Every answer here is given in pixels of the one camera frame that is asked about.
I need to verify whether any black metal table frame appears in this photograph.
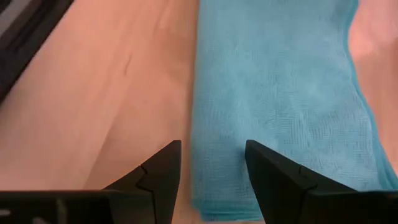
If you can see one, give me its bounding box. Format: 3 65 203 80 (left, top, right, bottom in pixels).
0 0 75 103

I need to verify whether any blue microfiber towel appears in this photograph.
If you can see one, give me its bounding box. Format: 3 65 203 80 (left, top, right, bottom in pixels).
190 0 398 222

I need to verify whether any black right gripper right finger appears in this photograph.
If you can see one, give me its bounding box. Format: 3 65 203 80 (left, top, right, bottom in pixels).
244 139 357 224

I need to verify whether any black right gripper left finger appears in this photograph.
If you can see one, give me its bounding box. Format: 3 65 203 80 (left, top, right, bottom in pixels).
104 139 182 224

